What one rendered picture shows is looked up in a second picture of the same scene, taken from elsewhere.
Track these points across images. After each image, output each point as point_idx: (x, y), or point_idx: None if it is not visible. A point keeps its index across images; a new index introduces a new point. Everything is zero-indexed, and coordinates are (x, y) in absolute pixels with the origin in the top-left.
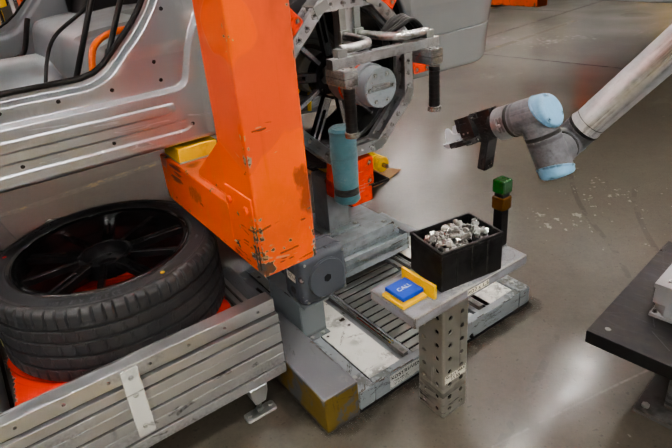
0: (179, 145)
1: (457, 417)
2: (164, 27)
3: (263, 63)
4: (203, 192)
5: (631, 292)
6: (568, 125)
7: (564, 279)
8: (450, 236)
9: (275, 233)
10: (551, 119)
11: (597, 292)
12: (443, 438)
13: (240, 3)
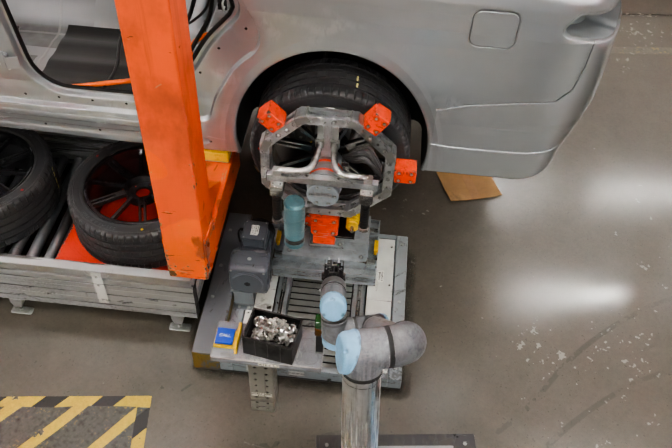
0: None
1: (258, 415)
2: (201, 83)
3: (171, 186)
4: None
5: (379, 439)
6: (364, 320)
7: (452, 395)
8: (263, 328)
9: (177, 259)
10: (326, 315)
11: (455, 422)
12: (238, 419)
13: (157, 158)
